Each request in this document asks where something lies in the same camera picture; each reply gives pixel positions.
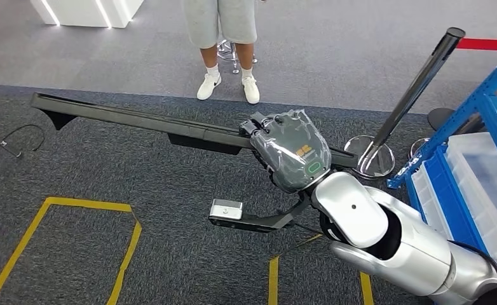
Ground long black plastic part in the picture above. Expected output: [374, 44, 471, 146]
[30, 92, 361, 169]

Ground blue metal shelf rack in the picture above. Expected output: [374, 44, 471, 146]
[386, 45, 497, 190]

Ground black floor cable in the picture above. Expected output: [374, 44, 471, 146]
[0, 123, 46, 163]

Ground short red barrier belt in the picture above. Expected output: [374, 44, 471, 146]
[456, 37, 497, 52]

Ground black right camera bracket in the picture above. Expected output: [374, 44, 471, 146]
[208, 193, 313, 234]

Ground white lit display counter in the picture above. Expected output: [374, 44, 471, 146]
[29, 0, 145, 29]

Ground thin black pole stand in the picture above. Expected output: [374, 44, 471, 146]
[426, 107, 458, 132]

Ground yellow floor tape square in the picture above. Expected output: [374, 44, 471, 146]
[0, 196, 143, 305]

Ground chrome stool base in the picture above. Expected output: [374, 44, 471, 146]
[215, 39, 259, 76]

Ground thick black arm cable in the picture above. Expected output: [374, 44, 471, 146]
[448, 240, 497, 305]

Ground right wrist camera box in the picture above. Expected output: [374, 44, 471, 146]
[209, 198, 244, 222]

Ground clear plastic bin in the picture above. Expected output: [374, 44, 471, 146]
[445, 132, 497, 270]
[410, 161, 456, 241]

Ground person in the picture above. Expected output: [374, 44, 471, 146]
[182, 0, 261, 105]

